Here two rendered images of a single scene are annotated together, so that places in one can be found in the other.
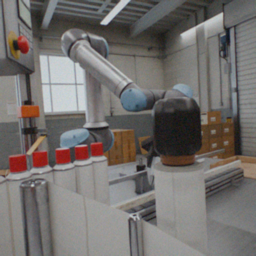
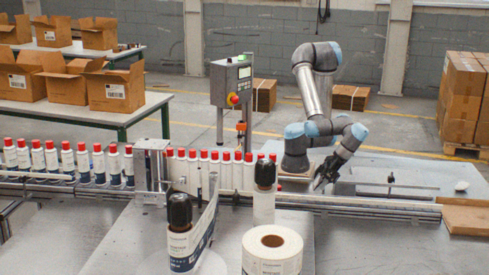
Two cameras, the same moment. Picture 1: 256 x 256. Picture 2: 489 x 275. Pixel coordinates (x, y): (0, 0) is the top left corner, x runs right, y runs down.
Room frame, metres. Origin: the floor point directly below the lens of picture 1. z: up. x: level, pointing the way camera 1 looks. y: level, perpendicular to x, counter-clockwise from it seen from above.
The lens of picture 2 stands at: (-0.80, -1.18, 1.89)
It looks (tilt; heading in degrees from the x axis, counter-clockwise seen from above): 20 degrees down; 45
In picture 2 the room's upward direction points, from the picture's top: 1 degrees clockwise
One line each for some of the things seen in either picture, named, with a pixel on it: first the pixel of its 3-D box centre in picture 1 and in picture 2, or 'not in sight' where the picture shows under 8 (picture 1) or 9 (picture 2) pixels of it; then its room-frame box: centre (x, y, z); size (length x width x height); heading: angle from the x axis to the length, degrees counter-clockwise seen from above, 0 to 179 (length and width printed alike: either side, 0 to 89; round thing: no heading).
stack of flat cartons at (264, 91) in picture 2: not in sight; (250, 94); (3.54, 3.13, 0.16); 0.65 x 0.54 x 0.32; 122
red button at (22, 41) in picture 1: (21, 44); (234, 99); (0.51, 0.22, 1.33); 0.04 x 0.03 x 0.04; 4
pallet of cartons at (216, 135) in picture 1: (199, 139); not in sight; (4.63, -1.48, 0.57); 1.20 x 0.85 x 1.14; 120
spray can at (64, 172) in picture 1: (65, 190); (249, 174); (0.54, 0.16, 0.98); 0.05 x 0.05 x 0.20
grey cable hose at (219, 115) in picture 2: not in sight; (219, 123); (0.53, 0.34, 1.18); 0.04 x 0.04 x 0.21
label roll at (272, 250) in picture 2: not in sight; (272, 259); (0.19, -0.31, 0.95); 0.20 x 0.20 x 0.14
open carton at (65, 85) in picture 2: not in sight; (75, 77); (0.80, 2.39, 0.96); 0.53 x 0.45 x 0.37; 29
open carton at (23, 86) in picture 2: not in sight; (22, 74); (0.53, 2.76, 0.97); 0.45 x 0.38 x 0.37; 30
